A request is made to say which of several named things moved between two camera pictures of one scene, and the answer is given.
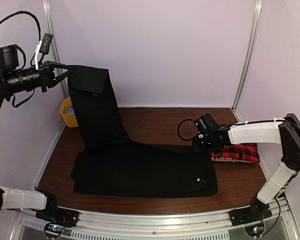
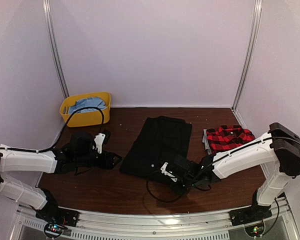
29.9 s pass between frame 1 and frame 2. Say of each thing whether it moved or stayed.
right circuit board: stayed
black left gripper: moved
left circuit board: stayed
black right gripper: moved
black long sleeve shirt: moved
